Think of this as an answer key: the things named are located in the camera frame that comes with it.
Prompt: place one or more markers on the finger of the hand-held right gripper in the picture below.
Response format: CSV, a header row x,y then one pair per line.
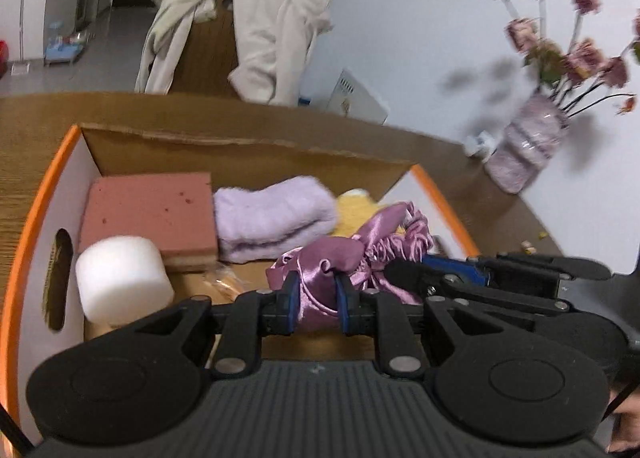
x,y
455,268
415,278

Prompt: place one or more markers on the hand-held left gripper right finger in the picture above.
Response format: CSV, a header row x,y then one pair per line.
x,y
343,303

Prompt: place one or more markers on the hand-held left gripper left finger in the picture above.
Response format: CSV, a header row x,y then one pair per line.
x,y
290,300

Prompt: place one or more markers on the pink satin cloth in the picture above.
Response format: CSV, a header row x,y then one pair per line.
x,y
320,288

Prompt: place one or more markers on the pink satin scrunchie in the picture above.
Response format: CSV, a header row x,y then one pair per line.
x,y
405,233

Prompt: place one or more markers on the snack packet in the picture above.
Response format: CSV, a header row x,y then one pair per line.
x,y
227,283

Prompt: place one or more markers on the purple towel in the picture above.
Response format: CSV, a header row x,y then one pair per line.
x,y
275,218

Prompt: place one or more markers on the yellow plush toy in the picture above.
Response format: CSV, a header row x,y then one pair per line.
x,y
357,215

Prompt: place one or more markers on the pink sponge block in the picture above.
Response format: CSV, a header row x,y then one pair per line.
x,y
150,210

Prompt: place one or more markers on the white foam roll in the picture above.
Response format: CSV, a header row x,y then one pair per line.
x,y
122,278

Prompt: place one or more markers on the orange cardboard box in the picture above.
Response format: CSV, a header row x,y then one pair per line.
x,y
150,148

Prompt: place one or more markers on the person's right forearm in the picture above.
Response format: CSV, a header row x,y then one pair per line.
x,y
626,430

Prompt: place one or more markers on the small yellow candy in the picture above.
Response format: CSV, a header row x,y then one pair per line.
x,y
527,245

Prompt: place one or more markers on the small white gadget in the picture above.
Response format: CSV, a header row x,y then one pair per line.
x,y
480,144

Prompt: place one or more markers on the pink textured vase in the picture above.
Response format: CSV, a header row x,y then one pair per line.
x,y
530,143

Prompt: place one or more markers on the white flat box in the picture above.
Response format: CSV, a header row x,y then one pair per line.
x,y
357,98

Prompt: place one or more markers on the dried pink roses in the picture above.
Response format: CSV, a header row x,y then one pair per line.
x,y
585,55

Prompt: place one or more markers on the brown chair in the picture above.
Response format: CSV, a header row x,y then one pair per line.
x,y
205,58

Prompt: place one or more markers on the white clothes pile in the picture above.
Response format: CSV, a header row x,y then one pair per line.
x,y
270,28

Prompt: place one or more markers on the blue floor tray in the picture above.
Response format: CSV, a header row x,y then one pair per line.
x,y
65,50

